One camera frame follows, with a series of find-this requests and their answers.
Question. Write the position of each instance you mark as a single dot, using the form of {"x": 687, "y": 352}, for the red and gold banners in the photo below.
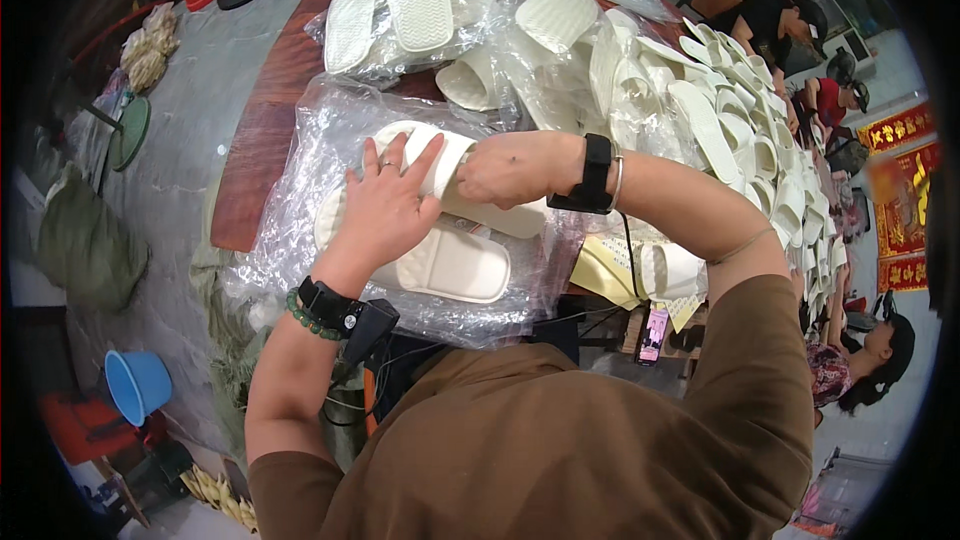
{"x": 900, "y": 202}

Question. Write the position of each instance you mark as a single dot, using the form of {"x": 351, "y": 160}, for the bagged white slipper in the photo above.
{"x": 556, "y": 13}

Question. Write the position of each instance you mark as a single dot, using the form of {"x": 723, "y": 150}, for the stack of clear plastic bags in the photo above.
{"x": 300, "y": 165}

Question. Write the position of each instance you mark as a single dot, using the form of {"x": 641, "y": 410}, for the person's body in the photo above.
{"x": 540, "y": 435}

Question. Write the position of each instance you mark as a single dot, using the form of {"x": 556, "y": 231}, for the person's left hand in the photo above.
{"x": 382, "y": 214}

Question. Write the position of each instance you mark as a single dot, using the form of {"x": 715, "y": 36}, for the yellow paper sheets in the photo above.
{"x": 604, "y": 270}

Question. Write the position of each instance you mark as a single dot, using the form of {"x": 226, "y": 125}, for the person's right hand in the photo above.
{"x": 517, "y": 169}

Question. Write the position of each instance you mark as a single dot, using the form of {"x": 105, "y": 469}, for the green woven sack cloth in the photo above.
{"x": 225, "y": 330}

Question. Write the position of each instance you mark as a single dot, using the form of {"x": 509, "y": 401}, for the smartphone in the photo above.
{"x": 652, "y": 336}

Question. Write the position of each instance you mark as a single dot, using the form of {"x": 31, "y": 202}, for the bagged pair of white slippers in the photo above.
{"x": 405, "y": 11}

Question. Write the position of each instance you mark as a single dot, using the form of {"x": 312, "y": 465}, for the heap of yellow corn cobs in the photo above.
{"x": 221, "y": 499}

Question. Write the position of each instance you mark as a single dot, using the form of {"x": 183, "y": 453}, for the bundle of dried husks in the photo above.
{"x": 148, "y": 49}

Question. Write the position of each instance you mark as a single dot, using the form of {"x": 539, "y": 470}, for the silver bangle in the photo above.
{"x": 617, "y": 181}

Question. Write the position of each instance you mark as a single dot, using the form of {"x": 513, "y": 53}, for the person's right fingers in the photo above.
{"x": 466, "y": 176}

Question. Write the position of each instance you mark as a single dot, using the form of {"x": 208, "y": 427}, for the large green sack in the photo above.
{"x": 90, "y": 244}

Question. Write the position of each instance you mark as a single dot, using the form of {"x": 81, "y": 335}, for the red plastic stool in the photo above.
{"x": 86, "y": 427}

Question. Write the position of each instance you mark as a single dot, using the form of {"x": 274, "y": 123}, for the heap of white slippers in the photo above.
{"x": 739, "y": 127}

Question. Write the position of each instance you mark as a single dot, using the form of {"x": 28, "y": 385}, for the blue bucket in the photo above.
{"x": 139, "y": 386}

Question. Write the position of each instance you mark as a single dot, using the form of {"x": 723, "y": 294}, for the thin elastic band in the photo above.
{"x": 742, "y": 246}

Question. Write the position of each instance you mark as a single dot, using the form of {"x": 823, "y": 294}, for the black wrist band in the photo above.
{"x": 337, "y": 309}
{"x": 592, "y": 176}

